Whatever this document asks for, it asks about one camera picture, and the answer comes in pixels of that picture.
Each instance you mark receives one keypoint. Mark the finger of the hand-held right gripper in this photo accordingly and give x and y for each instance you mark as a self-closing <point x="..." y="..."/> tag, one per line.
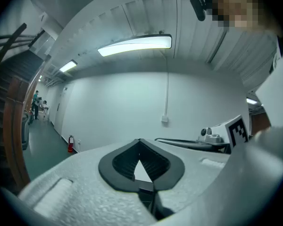
<point x="184" y="143"/>

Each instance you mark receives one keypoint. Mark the rectangular corridor ceiling lamp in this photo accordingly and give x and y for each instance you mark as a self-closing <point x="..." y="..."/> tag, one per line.
<point x="68" y="65"/>

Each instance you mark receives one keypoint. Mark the long black-framed ceiling lamp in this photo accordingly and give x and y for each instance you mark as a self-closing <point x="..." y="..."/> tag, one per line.
<point x="134" y="45"/>

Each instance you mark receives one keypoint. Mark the white flat panel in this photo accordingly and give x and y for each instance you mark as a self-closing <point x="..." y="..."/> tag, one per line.
<point x="277" y="93"/>

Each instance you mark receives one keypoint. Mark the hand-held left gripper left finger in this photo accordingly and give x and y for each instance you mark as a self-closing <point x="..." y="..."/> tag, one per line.
<point x="80" y="192"/>

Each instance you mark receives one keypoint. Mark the red fire extinguisher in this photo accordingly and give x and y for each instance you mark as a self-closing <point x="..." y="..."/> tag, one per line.
<point x="71" y="145"/>

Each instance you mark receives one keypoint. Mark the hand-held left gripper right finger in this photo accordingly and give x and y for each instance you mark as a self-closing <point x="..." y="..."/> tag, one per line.
<point x="191" y="168"/>

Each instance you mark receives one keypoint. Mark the small rectangular ceiling lamp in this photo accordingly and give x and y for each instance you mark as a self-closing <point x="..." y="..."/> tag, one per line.
<point x="251" y="100"/>

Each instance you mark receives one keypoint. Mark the black head-mounted camera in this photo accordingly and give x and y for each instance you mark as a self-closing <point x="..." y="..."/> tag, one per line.
<point x="198" y="7"/>

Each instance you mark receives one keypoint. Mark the white door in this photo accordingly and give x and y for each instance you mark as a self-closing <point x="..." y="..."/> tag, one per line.
<point x="60" y="112"/>

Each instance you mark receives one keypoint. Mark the white wall junction box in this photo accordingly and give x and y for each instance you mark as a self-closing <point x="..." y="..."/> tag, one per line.
<point x="164" y="119"/>

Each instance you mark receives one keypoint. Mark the person's head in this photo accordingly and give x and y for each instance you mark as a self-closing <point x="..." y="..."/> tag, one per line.
<point x="238" y="13"/>

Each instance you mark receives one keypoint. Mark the wooden staircase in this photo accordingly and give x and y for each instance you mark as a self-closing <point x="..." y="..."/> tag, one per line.
<point x="14" y="116"/>

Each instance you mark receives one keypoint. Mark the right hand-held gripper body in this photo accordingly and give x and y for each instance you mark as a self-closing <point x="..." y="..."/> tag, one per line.
<point x="235" y="133"/>

